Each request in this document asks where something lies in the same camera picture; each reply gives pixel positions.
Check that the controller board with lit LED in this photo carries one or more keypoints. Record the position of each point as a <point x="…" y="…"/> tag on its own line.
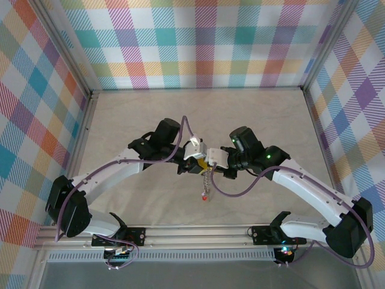
<point x="285" y="252"/>

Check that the aluminium frame post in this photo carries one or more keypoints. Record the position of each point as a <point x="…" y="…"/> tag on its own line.
<point x="60" y="45"/>
<point x="331" y="39"/>

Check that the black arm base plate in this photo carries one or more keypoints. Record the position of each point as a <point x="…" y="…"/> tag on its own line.
<point x="261" y="236"/>
<point x="136" y="236"/>

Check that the controller board with green connector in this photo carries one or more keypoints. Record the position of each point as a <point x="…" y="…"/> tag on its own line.
<point x="120" y="251"/>

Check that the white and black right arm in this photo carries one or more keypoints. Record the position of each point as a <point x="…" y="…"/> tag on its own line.
<point x="300" y="186"/>

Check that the wide grooved aluminium frame rail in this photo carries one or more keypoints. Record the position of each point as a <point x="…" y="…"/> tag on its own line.
<point x="195" y="236"/>

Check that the grey metal panel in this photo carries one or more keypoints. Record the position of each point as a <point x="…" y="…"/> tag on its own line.
<point x="195" y="277"/>

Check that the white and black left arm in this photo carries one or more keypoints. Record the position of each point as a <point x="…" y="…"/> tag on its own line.
<point x="108" y="174"/>

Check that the thin aluminium frame rail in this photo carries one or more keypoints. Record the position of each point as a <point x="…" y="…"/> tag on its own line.
<point x="316" y="126"/>
<point x="85" y="126"/>

